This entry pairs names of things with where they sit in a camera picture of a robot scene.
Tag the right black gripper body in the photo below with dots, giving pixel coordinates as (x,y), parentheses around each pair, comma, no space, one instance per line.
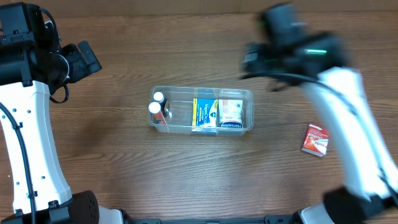
(252,59)

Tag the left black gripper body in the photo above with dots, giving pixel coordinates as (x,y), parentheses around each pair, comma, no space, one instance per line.
(82,62)

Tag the white orange plaster box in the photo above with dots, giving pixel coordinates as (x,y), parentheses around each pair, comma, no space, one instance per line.
(231,113)

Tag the clear plastic container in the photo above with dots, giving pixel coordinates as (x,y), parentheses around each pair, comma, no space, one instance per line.
(180,116)

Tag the blue yellow VapoDrops box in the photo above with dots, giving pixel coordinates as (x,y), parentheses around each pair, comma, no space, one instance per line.
(205,112)

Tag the black bottle white cap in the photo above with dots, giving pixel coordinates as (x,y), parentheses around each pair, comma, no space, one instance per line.
(163,101)

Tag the orange tube white cap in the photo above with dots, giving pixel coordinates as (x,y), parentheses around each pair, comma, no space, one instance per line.
(156,110)

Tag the red white small box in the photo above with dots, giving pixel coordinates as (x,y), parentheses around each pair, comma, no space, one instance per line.
(315,140)

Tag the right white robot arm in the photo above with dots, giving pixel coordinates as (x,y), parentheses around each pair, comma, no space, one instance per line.
(318,65)

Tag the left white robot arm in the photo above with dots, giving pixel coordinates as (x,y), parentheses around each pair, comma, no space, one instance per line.
(31,71)

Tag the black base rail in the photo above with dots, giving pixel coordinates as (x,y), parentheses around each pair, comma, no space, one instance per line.
(268,219)

